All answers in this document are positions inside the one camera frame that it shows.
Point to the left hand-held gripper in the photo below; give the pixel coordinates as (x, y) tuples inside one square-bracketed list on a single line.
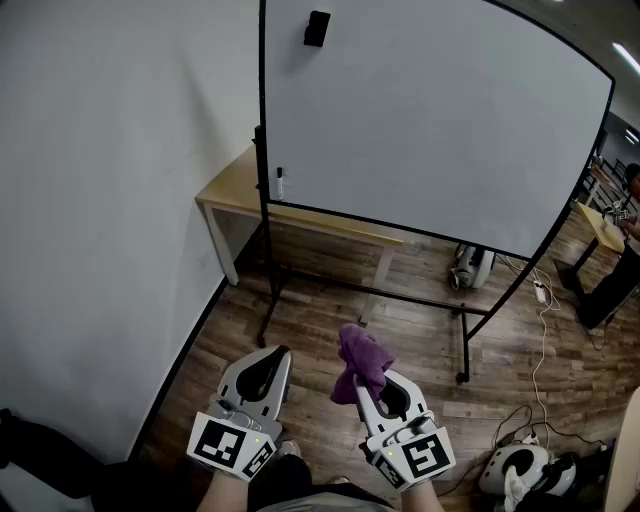
[(220, 445)]

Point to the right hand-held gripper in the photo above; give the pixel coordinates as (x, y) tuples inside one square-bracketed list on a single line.
[(425, 457)]

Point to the purple cloth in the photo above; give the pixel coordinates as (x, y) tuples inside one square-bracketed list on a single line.
[(362, 355)]

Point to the white whiteboard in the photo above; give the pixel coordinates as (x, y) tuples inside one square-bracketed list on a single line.
[(425, 125)]

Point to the person's right forearm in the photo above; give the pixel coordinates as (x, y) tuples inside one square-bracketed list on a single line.
[(420, 500)]

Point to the white whiteboard marker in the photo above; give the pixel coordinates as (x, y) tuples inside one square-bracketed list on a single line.
[(279, 185)]

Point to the black whiteboard eraser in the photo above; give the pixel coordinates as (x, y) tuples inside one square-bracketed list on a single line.
[(316, 27)]

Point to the person's light shoe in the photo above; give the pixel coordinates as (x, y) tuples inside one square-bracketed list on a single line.
[(289, 446), (339, 479)]

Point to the person's dark trousers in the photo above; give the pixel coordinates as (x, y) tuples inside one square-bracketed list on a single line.
[(287, 475)]

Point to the person's grey shirt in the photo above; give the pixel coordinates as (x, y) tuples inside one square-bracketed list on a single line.
[(325, 505)]

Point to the white black headset device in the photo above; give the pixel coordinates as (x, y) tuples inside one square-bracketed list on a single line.
[(530, 457)]

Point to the white rag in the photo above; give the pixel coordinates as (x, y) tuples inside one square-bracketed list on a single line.
[(515, 487)]

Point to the white grey floor appliance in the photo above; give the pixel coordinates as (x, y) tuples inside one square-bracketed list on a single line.
[(470, 265)]

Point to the white power strip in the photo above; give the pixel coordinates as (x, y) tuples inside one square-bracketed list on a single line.
[(540, 291)]

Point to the light wooden desk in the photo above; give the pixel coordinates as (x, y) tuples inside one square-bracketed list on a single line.
[(235, 187)]

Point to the round beige table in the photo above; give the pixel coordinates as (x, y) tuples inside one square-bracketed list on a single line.
[(625, 465)]

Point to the small wooden black-legged desk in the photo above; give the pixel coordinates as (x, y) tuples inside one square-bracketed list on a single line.
[(600, 230)]

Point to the ceiling strip light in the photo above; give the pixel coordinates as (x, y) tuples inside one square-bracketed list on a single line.
[(627, 56), (631, 135)]

